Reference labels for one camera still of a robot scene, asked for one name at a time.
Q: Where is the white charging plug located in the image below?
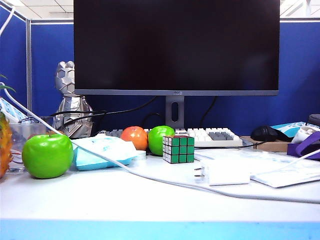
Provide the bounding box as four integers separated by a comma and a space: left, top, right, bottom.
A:
194, 159, 251, 187

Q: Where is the thin white type-c cable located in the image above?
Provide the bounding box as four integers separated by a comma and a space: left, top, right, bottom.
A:
249, 149, 320, 179

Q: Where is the small green toy apple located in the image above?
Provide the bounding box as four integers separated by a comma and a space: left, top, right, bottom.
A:
147, 125, 176, 157

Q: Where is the orange toy fruit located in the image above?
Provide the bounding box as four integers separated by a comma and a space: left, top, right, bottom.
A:
120, 126, 149, 151

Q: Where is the rubik's cube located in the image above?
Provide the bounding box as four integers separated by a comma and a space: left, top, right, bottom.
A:
162, 135, 195, 165

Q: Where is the white round container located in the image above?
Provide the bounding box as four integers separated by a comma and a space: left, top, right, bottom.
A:
131, 150, 147, 161

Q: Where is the light blue wet wipes pack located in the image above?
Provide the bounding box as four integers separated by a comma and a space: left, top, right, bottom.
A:
71, 136, 139, 172

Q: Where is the white and grey keyboard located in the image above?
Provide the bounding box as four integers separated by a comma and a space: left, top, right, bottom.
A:
97, 127, 244, 148

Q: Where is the black computer monitor with stand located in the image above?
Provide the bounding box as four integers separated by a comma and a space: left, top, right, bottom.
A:
73, 0, 281, 130

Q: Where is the silver angular figurine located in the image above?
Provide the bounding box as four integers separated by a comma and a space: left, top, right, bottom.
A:
52, 60, 95, 139

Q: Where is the black computer mouse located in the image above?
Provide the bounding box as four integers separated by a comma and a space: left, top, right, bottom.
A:
250, 125, 280, 142

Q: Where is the brown cardboard board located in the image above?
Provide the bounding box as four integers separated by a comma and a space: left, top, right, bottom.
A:
239, 135, 293, 153

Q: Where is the large green toy apple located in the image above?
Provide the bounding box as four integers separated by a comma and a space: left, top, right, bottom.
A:
21, 133, 74, 180

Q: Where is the teal and white packet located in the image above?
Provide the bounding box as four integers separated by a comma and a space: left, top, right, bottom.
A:
270, 121, 313, 138

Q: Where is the clear plastic box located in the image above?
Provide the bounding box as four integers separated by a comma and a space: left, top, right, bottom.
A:
6, 122, 55, 175

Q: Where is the clear plastic document folder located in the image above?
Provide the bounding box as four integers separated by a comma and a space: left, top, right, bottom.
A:
194, 148, 320, 189

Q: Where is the blue and white packet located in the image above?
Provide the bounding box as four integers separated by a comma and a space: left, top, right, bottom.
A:
0, 98, 29, 124

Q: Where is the grey felt bag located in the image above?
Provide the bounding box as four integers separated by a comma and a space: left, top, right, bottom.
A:
307, 113, 320, 130

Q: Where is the toy pineapple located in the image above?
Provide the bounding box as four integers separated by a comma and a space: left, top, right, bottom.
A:
0, 74, 16, 180

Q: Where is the black monitor cable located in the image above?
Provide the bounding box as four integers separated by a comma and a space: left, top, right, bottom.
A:
49, 96, 158, 118
201, 96, 218, 128
142, 112, 166, 129
63, 111, 108, 126

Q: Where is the black mouse cable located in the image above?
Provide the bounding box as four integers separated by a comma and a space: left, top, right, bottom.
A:
241, 141, 268, 149

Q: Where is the thick white cable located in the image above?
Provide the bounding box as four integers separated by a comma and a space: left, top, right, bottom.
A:
0, 82, 320, 205

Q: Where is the silver partition post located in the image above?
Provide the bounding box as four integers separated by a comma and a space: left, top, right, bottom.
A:
25, 18, 33, 115

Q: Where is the purple fabric strap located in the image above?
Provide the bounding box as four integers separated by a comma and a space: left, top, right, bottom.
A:
286, 131, 320, 162

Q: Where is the thin white hanging cable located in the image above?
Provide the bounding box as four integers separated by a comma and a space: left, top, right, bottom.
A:
0, 6, 16, 35

